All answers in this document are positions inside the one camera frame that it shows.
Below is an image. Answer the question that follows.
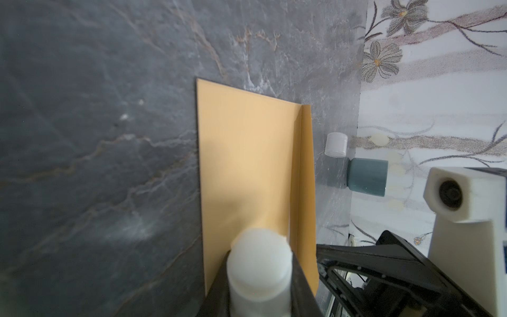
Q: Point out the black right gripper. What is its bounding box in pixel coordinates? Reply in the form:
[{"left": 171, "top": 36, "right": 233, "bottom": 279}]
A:
[{"left": 316, "top": 232, "right": 491, "bottom": 316}]

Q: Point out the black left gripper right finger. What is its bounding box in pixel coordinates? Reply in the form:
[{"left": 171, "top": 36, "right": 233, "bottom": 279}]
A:
[{"left": 290, "top": 255, "right": 323, "bottom": 317}]

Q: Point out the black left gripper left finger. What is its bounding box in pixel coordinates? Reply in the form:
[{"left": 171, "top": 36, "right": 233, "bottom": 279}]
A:
[{"left": 196, "top": 252, "right": 231, "bottom": 317}]

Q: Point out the white glue stick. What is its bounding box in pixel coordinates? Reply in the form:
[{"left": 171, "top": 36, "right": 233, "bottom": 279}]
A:
[{"left": 227, "top": 228, "right": 293, "bottom": 316}]

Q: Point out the white glue stick cap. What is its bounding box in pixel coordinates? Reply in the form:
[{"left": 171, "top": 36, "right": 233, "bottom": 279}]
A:
[{"left": 324, "top": 132, "right": 349, "bottom": 159}]

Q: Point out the tan paper envelope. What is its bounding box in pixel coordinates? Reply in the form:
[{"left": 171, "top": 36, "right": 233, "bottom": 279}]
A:
[{"left": 196, "top": 79, "right": 319, "bottom": 292}]

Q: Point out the teal ceramic cup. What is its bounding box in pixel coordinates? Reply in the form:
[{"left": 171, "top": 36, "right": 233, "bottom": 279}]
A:
[{"left": 347, "top": 158, "right": 389, "bottom": 197}]

